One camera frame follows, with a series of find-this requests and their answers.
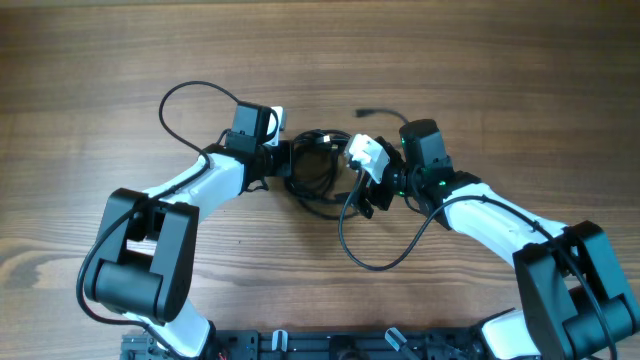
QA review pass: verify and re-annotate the black HDMI cable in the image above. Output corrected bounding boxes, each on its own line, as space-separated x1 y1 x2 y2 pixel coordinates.
283 128 361 221

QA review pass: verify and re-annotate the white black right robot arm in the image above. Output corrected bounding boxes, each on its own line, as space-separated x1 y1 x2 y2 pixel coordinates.
344 119 639 359

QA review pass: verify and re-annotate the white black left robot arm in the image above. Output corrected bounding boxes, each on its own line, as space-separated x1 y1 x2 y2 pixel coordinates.
77 101 287 359

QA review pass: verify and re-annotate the black left camera cable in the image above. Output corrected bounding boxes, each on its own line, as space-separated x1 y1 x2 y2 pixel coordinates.
75 80 281 360

